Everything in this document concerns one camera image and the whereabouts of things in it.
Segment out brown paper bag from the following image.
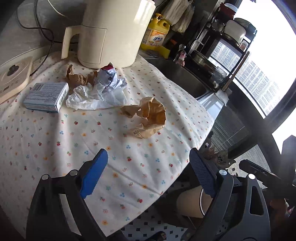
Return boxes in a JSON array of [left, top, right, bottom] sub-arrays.
[[120, 97, 166, 138]]

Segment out floral white tablecloth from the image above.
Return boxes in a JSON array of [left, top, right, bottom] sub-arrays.
[[1, 52, 214, 235]]

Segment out white round trash bin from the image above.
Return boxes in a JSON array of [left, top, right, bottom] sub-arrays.
[[176, 186, 213, 218]]

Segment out stainless steel sink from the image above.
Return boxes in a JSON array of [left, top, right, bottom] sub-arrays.
[[146, 58, 213, 99]]

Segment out green white detergent refill pouch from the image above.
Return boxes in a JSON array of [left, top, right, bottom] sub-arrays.
[[207, 148, 229, 166]]

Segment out white plastic bag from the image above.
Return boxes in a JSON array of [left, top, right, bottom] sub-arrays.
[[65, 83, 127, 110]]

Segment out yellow dish soap bottle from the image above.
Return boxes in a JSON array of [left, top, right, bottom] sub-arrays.
[[140, 13, 170, 59]]

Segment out cream air fryer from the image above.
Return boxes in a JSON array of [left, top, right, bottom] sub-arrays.
[[61, 0, 156, 69]]

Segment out wooden cutting board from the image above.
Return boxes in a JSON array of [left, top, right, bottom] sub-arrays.
[[222, 51, 250, 92]]

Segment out white printed wrapper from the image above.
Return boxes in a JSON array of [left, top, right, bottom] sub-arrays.
[[94, 62, 127, 93]]

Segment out black power cable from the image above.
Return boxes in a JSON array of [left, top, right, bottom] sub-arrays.
[[16, 0, 82, 76]]

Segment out person's right hand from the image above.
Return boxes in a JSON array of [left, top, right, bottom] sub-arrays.
[[269, 198, 288, 218]]

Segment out cream kitchen scale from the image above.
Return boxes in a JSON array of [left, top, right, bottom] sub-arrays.
[[1, 56, 33, 103]]

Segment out grey printed cardboard box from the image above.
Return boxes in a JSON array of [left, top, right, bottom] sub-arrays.
[[23, 82, 69, 113]]

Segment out small pink bottle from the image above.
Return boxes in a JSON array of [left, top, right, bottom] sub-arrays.
[[176, 44, 187, 67]]

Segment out hanging cloth bags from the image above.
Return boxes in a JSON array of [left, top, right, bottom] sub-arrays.
[[161, 0, 195, 34]]

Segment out black dish rack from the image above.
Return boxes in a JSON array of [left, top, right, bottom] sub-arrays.
[[185, 1, 257, 90]]

